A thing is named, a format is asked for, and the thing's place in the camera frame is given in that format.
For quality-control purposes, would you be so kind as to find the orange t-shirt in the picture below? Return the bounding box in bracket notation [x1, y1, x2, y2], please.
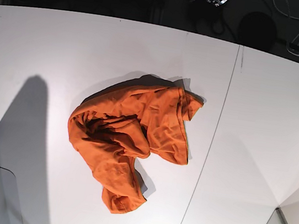
[67, 84, 204, 214]

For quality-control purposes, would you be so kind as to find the black round stool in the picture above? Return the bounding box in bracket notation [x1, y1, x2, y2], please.
[237, 11, 277, 51]

